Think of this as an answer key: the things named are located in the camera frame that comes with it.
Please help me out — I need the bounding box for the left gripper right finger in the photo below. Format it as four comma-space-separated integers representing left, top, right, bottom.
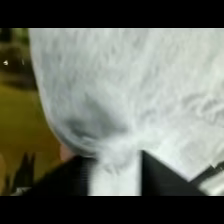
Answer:
140, 149, 207, 197

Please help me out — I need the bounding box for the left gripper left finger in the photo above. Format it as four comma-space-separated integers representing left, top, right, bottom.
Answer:
29, 154, 98, 197

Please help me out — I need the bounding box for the white garment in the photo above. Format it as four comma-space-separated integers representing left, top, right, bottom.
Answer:
28, 28, 224, 197

